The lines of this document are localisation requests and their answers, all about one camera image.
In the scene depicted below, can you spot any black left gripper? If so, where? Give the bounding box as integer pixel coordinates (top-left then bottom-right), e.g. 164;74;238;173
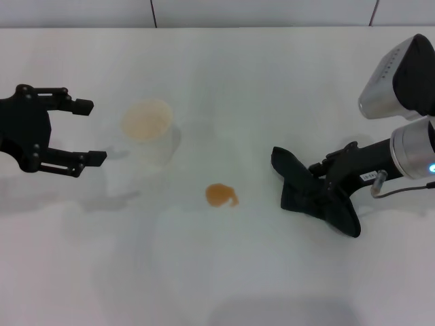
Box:
0;84;108;179

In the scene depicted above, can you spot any grey right wrist cable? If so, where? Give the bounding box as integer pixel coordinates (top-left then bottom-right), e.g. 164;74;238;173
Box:
370;169;435;199

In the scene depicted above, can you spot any brown water stain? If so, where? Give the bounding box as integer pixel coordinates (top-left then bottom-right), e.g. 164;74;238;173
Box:
205;183;240;207

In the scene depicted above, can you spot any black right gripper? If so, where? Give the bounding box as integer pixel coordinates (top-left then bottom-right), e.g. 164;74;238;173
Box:
307;137;404;197

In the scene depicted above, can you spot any white paper cup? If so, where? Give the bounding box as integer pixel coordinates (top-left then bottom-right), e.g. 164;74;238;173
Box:
120;98;178;166

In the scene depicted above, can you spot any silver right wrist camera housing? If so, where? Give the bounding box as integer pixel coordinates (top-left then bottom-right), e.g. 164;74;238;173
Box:
358;33;435;120

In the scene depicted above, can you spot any dark blue rag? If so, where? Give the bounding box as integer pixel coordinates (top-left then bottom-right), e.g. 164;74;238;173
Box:
271;146;362;238

